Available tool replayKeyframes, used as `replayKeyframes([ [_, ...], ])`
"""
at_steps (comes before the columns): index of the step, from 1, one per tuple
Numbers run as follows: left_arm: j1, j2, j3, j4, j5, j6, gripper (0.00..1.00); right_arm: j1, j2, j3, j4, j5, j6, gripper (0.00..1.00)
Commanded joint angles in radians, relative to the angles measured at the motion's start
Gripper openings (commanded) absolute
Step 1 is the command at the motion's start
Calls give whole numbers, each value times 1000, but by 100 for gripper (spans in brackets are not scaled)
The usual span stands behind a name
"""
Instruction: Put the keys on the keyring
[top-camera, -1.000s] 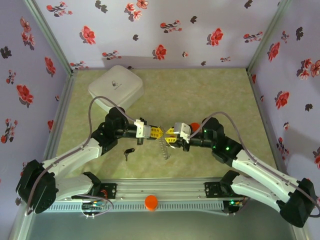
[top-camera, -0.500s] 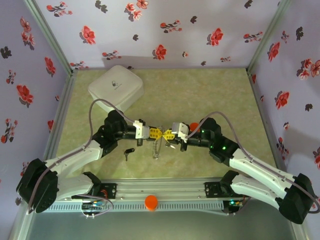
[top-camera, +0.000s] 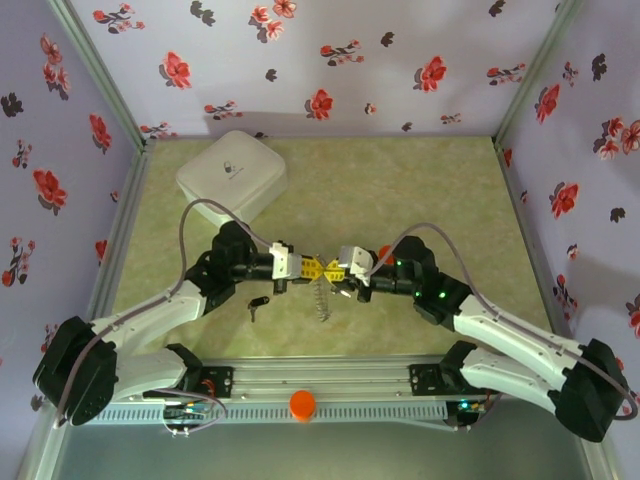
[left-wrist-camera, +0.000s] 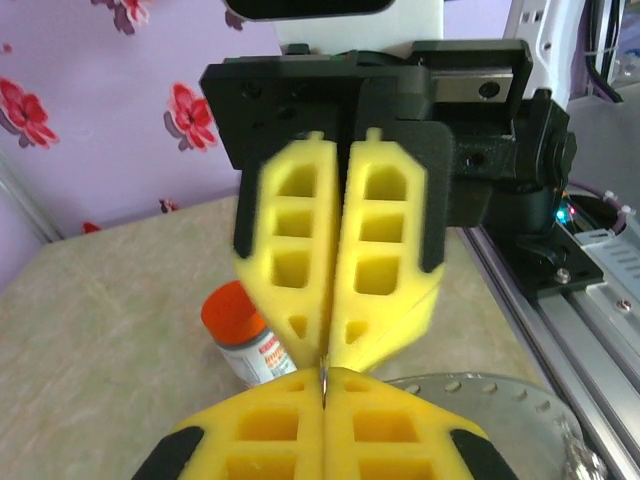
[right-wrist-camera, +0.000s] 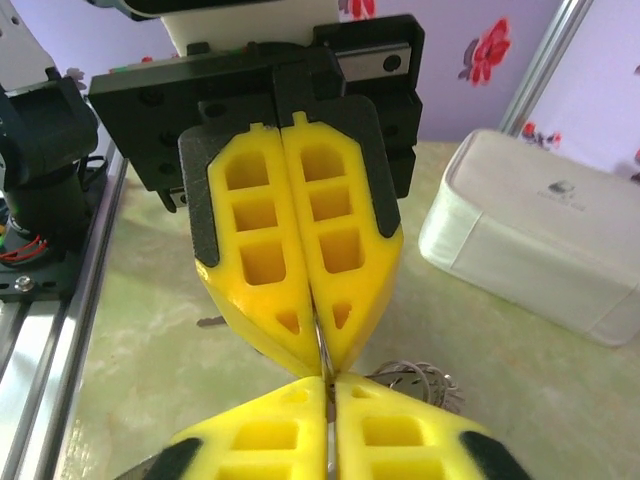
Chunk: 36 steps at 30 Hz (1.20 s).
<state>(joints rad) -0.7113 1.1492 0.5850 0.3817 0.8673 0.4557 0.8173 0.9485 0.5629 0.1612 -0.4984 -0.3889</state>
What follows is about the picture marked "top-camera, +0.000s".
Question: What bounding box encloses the clear plastic test tube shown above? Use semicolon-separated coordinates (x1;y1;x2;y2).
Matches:
312;280;335;324

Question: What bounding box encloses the white medicine box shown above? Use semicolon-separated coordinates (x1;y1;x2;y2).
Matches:
174;129;290;226

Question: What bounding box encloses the orange round cap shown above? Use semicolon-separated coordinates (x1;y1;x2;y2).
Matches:
288;389;317;424

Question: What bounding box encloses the small circuit board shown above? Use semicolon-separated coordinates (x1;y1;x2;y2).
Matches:
447;397;490;432
160;390;227;437

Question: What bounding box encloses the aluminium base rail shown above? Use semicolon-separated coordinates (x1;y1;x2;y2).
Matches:
114;353;501;404

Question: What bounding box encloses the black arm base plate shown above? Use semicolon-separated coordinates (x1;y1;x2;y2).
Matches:
408;363;444;399
199;366;235;401

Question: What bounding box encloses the aluminium floor rail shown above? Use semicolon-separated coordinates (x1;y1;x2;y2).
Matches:
87;142;156;336
492;139;574;344

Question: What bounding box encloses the perforated grey cable duct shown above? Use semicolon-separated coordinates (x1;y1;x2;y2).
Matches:
79;401;449;425

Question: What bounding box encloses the aluminium frame post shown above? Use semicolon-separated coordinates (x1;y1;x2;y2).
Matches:
492;0;584;146
574;434;621;480
17;424;66;480
47;0;156;151

